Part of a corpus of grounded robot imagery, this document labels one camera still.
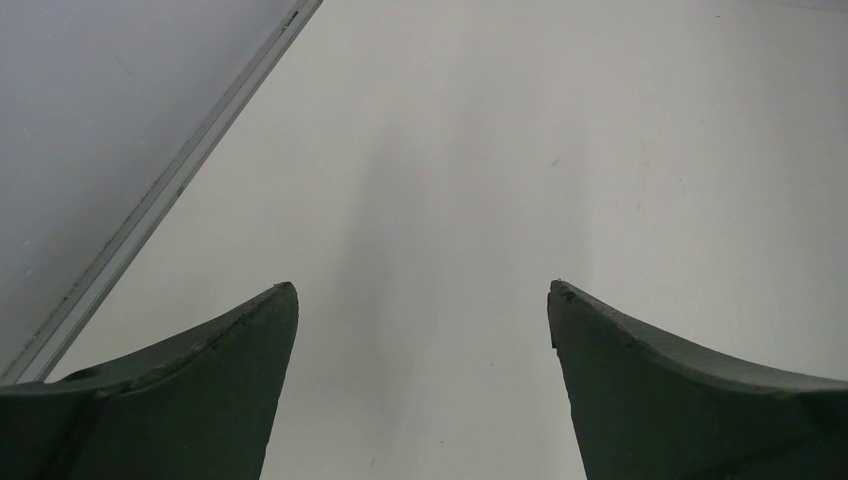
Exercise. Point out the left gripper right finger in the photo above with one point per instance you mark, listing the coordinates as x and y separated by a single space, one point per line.
648 404

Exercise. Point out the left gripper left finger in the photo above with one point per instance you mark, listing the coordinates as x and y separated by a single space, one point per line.
198 405

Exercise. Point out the aluminium frame profile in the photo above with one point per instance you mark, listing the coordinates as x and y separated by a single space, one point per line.
108 110

